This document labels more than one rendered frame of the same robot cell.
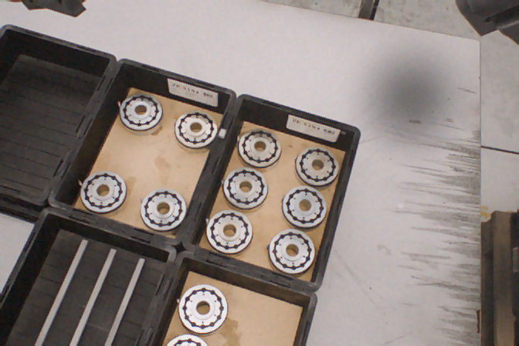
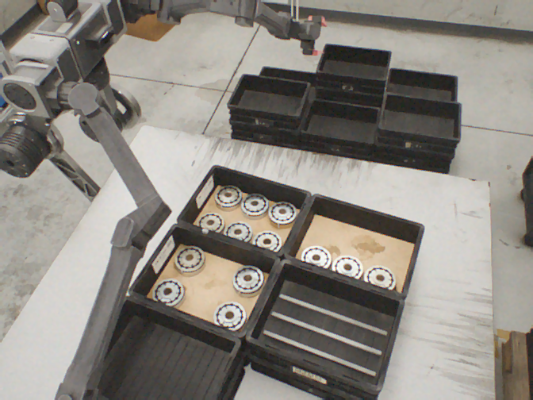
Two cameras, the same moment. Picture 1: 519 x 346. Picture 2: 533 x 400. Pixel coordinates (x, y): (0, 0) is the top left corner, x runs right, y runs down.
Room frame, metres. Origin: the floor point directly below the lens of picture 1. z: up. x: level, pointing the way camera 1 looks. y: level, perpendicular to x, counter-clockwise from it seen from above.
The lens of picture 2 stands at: (0.10, 0.99, 2.25)
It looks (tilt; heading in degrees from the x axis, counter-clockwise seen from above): 49 degrees down; 287
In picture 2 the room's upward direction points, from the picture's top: 3 degrees counter-clockwise
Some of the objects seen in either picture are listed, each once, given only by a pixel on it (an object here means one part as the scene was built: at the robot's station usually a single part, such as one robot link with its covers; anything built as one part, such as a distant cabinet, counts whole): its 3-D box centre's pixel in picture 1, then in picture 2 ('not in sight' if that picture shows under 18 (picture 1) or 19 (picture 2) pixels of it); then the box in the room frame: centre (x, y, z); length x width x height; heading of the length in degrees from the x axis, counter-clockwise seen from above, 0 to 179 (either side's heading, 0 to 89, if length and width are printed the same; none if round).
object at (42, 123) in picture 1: (31, 120); (159, 370); (0.58, 0.55, 0.87); 0.40 x 0.30 x 0.11; 172
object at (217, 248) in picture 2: (150, 157); (208, 285); (0.54, 0.25, 0.87); 0.40 x 0.30 x 0.11; 172
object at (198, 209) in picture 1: (276, 186); (245, 208); (0.49, -0.04, 0.92); 0.40 x 0.30 x 0.02; 172
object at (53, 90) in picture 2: not in sight; (63, 94); (0.92, 0.10, 1.45); 0.09 x 0.08 x 0.12; 89
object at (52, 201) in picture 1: (147, 147); (205, 277); (0.54, 0.25, 0.92); 0.40 x 0.30 x 0.02; 172
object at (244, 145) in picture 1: (259, 147); (210, 223); (0.61, 0.01, 0.86); 0.10 x 0.10 x 0.01
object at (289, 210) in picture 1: (304, 206); (254, 204); (0.48, -0.12, 0.86); 0.10 x 0.10 x 0.01
